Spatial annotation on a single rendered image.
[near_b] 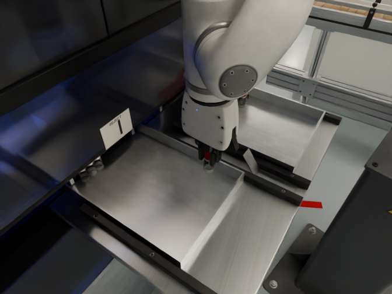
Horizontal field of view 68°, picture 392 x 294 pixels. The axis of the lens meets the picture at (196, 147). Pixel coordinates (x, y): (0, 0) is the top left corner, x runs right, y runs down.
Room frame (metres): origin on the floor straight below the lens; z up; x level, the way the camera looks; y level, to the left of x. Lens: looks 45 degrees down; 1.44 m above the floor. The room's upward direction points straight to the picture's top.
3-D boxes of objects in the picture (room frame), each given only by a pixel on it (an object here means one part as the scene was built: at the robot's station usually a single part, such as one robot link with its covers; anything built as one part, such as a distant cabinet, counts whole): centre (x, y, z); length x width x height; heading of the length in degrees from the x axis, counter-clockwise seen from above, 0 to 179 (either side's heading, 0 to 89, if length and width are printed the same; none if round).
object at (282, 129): (0.66, -0.17, 0.90); 0.34 x 0.26 x 0.04; 56
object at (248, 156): (0.45, -0.18, 0.91); 0.14 x 0.03 x 0.06; 57
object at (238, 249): (0.53, -0.05, 0.87); 0.70 x 0.48 x 0.02; 146
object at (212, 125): (0.41, -0.03, 1.12); 0.10 x 0.08 x 0.11; 53
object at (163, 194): (0.43, 0.10, 0.90); 0.34 x 0.26 x 0.04; 56
